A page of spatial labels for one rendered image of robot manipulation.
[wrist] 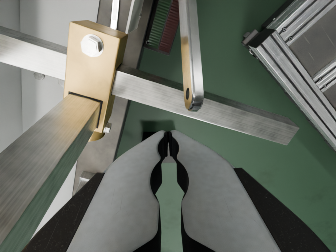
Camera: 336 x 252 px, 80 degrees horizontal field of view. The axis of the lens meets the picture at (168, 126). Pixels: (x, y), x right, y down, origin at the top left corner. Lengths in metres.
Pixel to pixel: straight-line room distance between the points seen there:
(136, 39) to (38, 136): 0.24
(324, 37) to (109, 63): 0.93
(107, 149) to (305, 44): 0.86
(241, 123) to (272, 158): 1.27
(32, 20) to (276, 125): 0.46
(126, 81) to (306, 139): 1.40
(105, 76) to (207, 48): 0.89
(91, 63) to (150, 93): 0.07
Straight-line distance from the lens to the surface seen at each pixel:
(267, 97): 1.28
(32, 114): 0.58
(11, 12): 0.50
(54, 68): 0.26
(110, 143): 0.45
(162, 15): 0.36
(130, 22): 0.26
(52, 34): 0.49
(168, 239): 2.03
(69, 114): 0.21
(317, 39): 1.05
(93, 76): 0.24
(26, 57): 0.27
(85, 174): 0.51
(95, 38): 0.23
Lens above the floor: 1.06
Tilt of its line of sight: 61 degrees down
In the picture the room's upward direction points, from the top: 178 degrees clockwise
